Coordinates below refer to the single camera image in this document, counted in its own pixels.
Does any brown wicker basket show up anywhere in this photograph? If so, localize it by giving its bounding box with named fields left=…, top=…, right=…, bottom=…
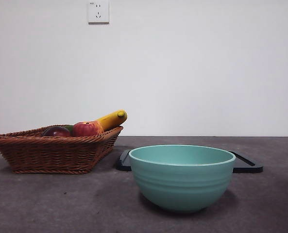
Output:
left=0, top=125, right=124, bottom=174

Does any black rectangular tray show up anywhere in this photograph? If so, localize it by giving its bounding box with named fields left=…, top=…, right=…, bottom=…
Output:
left=115, top=149, right=264, bottom=173

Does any red apple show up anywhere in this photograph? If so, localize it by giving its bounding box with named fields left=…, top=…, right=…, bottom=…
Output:
left=72, top=121, right=99, bottom=136

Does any teal ribbed bowl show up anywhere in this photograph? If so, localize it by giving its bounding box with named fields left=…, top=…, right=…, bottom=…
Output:
left=128, top=144, right=237, bottom=214

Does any yellow banana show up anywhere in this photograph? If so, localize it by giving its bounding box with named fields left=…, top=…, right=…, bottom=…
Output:
left=95, top=109, right=128, bottom=132

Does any dark red plum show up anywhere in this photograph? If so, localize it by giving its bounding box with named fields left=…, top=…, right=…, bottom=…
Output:
left=42, top=125, right=72, bottom=137

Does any white wall socket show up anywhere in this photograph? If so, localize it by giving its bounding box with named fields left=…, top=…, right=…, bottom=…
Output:
left=88, top=0, right=110, bottom=24

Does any orange textured fruit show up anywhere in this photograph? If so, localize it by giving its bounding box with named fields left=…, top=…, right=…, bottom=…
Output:
left=92, top=120, right=105, bottom=134

